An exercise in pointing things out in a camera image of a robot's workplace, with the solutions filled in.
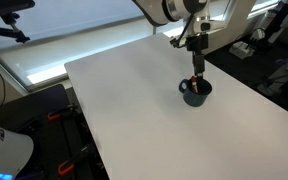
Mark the dark green enamel mug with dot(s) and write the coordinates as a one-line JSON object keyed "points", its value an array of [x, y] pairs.
{"points": [[195, 99]]}

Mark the white power adapter box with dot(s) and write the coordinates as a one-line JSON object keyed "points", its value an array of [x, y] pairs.
{"points": [[241, 50]]}

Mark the red and white marker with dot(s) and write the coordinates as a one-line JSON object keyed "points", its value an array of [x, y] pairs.
{"points": [[194, 84]]}

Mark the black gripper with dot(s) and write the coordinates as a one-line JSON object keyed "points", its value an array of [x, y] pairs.
{"points": [[195, 45]]}

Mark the lower black orange clamp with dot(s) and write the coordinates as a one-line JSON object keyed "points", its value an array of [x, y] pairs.
{"points": [[68, 165]]}

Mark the upper black orange clamp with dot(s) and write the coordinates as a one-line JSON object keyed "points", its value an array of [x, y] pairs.
{"points": [[62, 113]]}

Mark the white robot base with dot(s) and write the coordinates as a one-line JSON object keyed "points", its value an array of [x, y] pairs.
{"points": [[15, 152]]}

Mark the black camera arm mount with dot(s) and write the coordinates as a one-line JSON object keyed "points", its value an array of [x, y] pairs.
{"points": [[8, 13]]}

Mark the black orange clamp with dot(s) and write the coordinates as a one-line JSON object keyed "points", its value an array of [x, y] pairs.
{"points": [[68, 165], [62, 113]]}

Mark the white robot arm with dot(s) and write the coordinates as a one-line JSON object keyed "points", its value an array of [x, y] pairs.
{"points": [[195, 15]]}

